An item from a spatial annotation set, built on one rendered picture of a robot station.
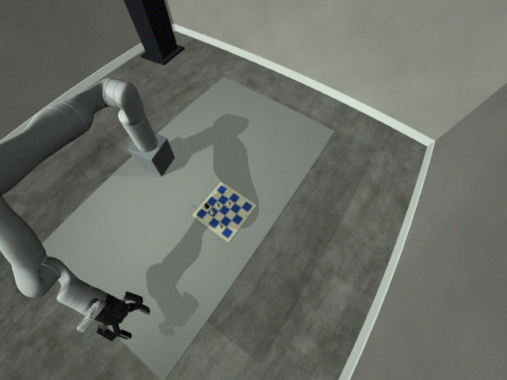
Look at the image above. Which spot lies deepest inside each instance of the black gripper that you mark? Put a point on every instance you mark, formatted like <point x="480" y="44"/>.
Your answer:
<point x="115" y="311"/>

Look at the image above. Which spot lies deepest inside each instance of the blue and cream chessboard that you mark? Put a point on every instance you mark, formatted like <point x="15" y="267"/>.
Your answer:
<point x="230" y="217"/>

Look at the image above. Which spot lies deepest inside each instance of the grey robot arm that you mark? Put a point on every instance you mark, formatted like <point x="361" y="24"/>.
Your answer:
<point x="50" y="130"/>

